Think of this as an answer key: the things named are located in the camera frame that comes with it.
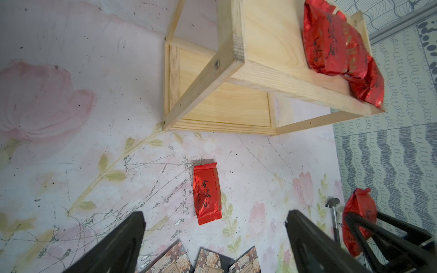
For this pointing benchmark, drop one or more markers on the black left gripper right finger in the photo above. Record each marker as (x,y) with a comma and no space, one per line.
(314,251)

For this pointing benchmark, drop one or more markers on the red tea bag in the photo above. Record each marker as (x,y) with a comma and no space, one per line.
(369,88)
(358,45)
(359,207)
(324,39)
(207,193)

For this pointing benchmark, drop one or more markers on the light wooden shelf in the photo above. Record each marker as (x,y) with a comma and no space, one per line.
(260,58)

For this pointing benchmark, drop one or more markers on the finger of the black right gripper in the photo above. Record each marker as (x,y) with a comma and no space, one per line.
(414,234)
(402,256)

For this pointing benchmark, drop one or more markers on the brown patterned tea bag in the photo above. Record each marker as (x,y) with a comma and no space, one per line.
(208,262)
(173,260)
(247,263)

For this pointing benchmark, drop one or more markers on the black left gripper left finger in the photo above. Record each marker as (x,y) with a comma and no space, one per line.
(118,252)

